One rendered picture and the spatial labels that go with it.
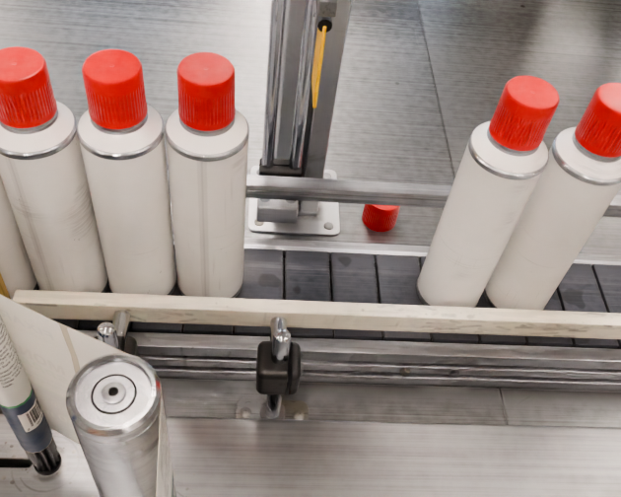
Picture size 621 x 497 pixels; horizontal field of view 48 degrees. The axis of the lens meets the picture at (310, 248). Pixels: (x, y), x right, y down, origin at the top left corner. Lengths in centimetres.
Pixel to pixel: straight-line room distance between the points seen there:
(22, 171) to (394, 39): 59
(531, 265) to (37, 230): 34
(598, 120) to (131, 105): 28
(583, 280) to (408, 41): 42
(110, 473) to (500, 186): 28
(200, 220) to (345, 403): 20
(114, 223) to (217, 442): 16
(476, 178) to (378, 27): 51
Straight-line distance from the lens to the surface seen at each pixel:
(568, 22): 106
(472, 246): 50
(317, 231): 66
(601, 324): 57
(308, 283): 56
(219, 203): 45
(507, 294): 56
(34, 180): 45
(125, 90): 41
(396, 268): 59
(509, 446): 53
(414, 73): 87
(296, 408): 56
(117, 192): 45
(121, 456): 31
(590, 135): 47
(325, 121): 59
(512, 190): 46
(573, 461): 54
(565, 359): 58
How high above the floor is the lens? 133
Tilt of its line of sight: 50 degrees down
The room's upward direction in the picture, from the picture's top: 9 degrees clockwise
